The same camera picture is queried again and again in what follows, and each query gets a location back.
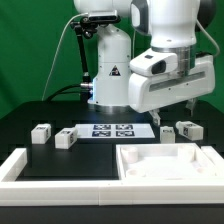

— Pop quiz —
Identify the white square tabletop part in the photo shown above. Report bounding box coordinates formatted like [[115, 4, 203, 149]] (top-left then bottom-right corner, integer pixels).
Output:
[[116, 143, 216, 180]]

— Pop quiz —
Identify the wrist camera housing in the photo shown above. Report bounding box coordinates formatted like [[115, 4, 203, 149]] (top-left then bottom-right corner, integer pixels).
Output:
[[130, 52, 178, 77]]

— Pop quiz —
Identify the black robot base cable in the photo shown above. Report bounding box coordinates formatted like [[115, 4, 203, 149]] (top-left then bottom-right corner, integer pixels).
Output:
[[44, 83, 94, 102]]

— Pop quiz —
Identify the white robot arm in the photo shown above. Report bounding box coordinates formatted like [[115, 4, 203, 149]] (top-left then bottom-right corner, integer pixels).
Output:
[[73, 0, 216, 123]]

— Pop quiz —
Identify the white sheet with tags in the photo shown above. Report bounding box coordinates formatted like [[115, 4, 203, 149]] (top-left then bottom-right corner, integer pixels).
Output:
[[76, 123, 155, 139]]

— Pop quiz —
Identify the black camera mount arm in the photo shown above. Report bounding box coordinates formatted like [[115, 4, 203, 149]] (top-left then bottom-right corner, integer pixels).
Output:
[[70, 18, 97, 83]]

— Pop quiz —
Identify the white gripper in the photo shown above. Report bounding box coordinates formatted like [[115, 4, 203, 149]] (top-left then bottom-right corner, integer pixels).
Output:
[[128, 55, 215, 126]]

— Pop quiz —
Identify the grey camera on mount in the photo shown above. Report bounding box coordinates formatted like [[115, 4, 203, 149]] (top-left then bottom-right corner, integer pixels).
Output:
[[88, 10, 119, 23]]

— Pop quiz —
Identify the white U-shaped fence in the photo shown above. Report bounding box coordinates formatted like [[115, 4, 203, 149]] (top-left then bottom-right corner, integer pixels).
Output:
[[0, 146, 224, 206]]

